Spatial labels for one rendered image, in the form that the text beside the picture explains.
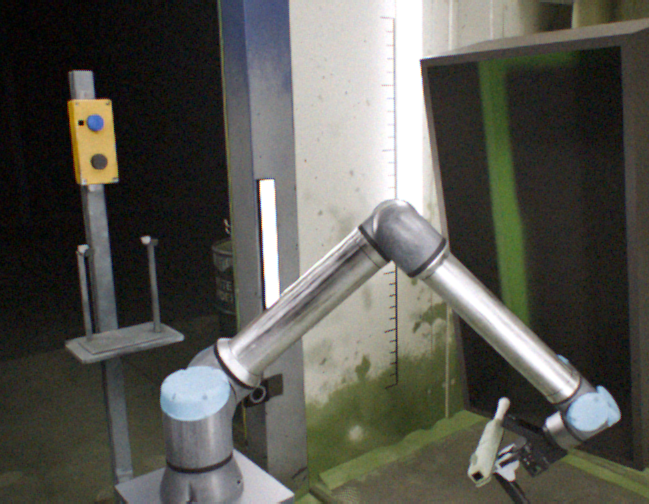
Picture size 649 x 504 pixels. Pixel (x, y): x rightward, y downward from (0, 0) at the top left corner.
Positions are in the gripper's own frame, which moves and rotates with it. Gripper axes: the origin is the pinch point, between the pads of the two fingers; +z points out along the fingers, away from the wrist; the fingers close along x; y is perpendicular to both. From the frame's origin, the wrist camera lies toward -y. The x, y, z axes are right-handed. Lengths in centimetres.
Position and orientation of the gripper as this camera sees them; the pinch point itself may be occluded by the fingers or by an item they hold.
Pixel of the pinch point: (490, 464)
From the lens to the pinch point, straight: 189.6
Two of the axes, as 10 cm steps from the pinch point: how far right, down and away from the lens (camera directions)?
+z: -6.6, 6.1, 4.3
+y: 6.3, 7.7, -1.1
